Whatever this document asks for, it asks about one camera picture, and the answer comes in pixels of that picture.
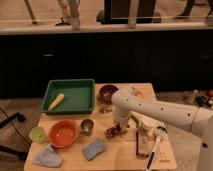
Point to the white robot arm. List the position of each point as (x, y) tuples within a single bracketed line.
[(197, 120)]

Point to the dark red bowl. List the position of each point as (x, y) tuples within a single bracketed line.
[(106, 92)]

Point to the black stand leg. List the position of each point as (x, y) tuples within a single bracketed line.
[(21, 118)]

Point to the small orange cup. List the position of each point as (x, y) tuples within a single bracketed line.
[(136, 92)]

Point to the small metal cup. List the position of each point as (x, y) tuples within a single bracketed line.
[(87, 127)]

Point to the light blue cloth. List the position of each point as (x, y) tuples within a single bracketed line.
[(48, 157)]

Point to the bunch of red grapes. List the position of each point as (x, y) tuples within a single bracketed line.
[(114, 131)]

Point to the small dried stem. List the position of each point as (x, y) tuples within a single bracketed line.
[(105, 110)]

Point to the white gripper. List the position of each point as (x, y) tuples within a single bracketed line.
[(121, 117)]

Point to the green plastic tray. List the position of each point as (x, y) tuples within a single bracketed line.
[(78, 96)]

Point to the yellow corn cob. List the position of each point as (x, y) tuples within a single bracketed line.
[(56, 101)]

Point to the blue sponge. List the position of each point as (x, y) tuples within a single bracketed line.
[(93, 149)]

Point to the orange bowl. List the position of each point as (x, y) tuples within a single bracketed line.
[(63, 133)]

